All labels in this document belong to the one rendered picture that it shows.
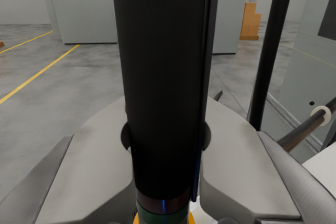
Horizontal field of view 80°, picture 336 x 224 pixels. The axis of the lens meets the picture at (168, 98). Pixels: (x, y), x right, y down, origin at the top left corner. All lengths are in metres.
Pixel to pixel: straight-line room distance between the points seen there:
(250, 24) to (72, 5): 6.01
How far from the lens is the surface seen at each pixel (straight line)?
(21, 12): 14.11
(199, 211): 0.20
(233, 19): 5.93
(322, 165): 0.59
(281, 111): 1.36
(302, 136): 0.33
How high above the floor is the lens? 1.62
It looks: 28 degrees down
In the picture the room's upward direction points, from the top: straight up
